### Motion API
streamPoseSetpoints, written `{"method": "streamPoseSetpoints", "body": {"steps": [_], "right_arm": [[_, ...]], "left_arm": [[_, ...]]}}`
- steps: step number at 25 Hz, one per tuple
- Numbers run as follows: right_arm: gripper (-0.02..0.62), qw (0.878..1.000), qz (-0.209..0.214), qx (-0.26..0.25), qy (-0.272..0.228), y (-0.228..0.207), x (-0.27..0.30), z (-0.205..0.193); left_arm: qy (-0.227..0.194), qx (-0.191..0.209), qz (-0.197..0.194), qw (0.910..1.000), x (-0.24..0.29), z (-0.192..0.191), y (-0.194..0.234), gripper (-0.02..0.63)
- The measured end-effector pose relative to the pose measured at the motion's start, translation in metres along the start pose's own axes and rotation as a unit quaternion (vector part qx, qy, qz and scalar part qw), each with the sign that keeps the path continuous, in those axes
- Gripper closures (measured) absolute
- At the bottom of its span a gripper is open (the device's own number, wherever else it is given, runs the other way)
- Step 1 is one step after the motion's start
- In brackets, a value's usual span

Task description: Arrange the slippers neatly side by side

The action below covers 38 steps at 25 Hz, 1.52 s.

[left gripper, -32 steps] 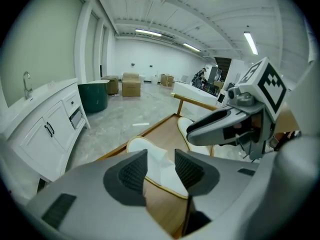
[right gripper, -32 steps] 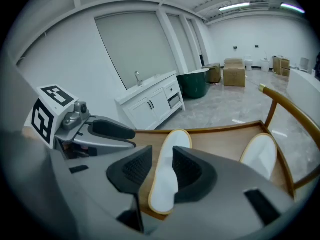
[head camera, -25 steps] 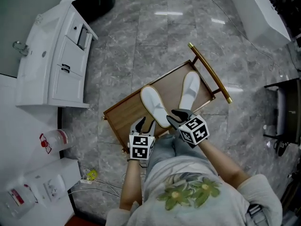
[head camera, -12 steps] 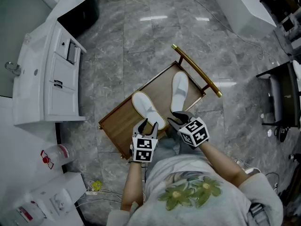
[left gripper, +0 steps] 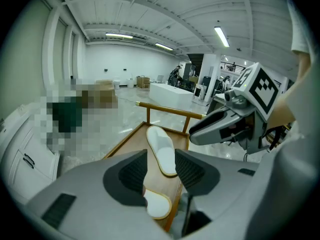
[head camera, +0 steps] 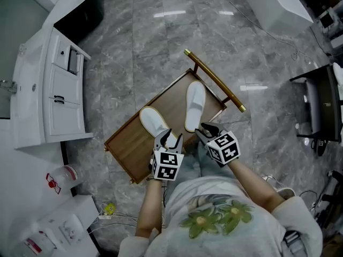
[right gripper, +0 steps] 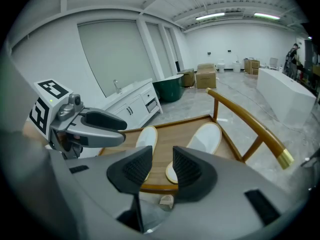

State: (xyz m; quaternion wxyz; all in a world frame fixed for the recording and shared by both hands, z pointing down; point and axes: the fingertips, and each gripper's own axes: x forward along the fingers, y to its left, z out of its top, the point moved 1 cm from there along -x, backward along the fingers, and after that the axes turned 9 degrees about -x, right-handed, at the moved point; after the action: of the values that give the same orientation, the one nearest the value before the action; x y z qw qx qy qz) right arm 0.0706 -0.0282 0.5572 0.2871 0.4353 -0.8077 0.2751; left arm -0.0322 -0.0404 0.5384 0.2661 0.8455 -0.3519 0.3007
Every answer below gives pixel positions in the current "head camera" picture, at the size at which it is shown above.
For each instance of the wooden serving cart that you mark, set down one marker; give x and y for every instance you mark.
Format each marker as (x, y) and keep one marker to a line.
(139, 149)

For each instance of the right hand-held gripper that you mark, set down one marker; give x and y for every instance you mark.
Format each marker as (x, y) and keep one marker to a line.
(223, 149)

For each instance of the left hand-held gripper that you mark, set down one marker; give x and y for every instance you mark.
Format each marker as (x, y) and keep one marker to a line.
(167, 167)

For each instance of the black side table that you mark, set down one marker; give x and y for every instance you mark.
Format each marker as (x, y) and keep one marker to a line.
(328, 103)

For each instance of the chrome faucet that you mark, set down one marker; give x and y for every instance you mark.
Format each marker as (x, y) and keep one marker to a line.
(9, 86)

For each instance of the clear jug with red label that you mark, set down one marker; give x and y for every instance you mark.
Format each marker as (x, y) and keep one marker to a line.
(63, 177)
(37, 243)

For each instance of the white power strip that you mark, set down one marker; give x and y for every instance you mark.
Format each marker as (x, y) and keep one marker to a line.
(104, 217)

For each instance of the white block counter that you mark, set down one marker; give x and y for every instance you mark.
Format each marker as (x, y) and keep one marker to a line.
(273, 4)

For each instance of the white slipper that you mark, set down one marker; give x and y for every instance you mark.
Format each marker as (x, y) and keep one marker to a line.
(195, 103)
(152, 119)

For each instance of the yellow green small device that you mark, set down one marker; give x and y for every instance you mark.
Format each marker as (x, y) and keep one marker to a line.
(109, 208)

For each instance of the person's white shoe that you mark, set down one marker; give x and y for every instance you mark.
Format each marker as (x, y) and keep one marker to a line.
(286, 193)

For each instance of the white sink cabinet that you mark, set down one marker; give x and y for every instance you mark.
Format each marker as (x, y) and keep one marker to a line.
(64, 116)

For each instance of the person's light blue jeans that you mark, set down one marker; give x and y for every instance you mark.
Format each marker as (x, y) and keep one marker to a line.
(198, 167)

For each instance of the white equipment box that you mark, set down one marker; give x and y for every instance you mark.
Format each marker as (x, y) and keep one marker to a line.
(328, 20)

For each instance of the black tripod stand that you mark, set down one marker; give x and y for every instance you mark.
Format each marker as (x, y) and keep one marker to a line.
(332, 197)

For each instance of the white low cabinet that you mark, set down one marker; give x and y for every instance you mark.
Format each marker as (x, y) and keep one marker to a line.
(80, 207)

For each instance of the person's right forearm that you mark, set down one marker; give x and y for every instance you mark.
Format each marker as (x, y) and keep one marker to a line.
(254, 183)

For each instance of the person's left forearm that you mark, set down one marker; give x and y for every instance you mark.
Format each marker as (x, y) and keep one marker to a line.
(150, 207)

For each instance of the white socket plate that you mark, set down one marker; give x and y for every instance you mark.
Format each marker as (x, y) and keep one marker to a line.
(71, 229)

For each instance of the person's white floral shirt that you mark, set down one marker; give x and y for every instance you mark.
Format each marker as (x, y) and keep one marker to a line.
(193, 191)

